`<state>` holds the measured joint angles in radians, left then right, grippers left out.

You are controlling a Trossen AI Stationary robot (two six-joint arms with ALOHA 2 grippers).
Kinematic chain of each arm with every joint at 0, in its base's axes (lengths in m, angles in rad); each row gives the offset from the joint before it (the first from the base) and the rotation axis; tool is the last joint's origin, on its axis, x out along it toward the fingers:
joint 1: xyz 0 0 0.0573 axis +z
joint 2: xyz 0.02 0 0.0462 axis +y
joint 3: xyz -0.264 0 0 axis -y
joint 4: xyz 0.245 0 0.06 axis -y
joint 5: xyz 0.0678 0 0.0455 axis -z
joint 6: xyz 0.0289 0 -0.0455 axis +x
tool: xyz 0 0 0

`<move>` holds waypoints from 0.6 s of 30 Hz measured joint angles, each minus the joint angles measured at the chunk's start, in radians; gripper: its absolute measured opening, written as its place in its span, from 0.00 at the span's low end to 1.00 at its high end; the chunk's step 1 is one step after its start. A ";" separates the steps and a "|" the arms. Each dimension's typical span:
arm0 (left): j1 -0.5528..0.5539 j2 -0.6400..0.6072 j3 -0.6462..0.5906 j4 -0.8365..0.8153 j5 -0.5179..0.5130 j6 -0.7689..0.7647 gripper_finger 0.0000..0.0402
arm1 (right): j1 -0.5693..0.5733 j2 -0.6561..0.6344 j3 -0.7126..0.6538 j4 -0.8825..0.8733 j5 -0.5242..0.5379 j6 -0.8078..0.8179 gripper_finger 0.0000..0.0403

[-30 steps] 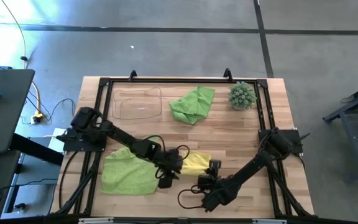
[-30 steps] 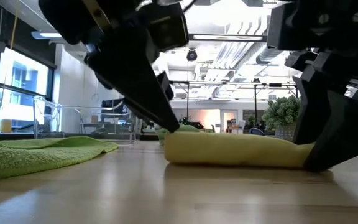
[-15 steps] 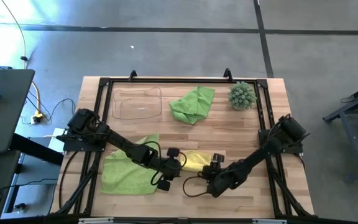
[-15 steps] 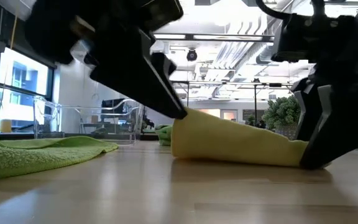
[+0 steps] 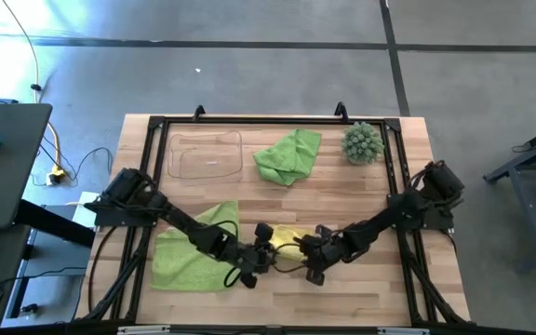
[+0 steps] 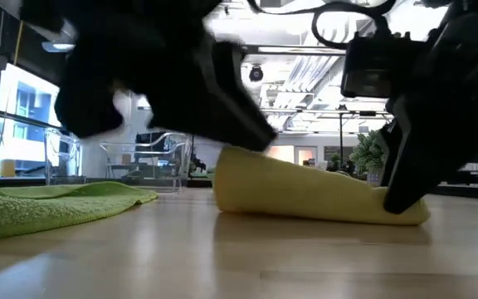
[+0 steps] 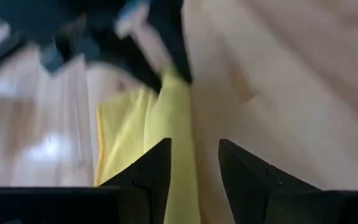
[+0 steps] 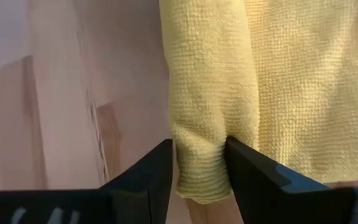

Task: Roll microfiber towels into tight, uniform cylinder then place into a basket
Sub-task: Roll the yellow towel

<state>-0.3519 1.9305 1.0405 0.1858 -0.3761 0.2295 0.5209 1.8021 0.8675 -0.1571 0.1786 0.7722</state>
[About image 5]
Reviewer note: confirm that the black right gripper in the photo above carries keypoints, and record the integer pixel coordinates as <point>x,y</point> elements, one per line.
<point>321,253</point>

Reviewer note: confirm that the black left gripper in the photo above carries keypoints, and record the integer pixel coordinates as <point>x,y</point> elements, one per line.
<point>254,260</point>

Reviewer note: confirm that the yellow microfiber towel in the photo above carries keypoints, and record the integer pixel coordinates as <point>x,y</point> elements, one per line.
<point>283,235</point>

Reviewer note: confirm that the green microfiber towel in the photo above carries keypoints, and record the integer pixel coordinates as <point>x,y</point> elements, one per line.
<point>179,265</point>
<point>289,156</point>

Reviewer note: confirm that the clear plastic basket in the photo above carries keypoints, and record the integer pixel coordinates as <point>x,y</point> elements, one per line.
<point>175,153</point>

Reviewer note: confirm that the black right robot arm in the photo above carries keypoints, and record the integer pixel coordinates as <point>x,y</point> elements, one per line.
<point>379,223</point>

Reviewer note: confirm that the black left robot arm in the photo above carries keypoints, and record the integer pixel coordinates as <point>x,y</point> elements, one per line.
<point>189,228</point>

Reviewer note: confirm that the artificial green potted plant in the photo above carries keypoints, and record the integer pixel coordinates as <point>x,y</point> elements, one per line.
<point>362,143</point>

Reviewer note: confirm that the grey metal cabinet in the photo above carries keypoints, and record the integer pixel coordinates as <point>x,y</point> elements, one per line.
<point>58,260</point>

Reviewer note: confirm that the black desk crossbeam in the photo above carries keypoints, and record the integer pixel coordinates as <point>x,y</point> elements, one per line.
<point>54,223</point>

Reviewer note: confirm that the yellow power plug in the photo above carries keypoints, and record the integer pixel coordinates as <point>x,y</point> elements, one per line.
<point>55,177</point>

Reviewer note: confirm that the dark blue steel table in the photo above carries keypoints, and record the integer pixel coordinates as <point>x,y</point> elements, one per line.
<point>519,164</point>

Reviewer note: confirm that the black side desk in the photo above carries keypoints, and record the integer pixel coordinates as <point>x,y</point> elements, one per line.
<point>12,163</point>

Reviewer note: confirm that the white rail bracket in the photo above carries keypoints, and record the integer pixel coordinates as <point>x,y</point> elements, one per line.
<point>403,331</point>
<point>142,330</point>

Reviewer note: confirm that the black aluminium table frame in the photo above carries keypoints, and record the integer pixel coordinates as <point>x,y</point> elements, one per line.
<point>272,120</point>

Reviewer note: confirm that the black frame bracket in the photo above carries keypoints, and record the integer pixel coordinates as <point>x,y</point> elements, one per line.
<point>341,111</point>
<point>198,113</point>

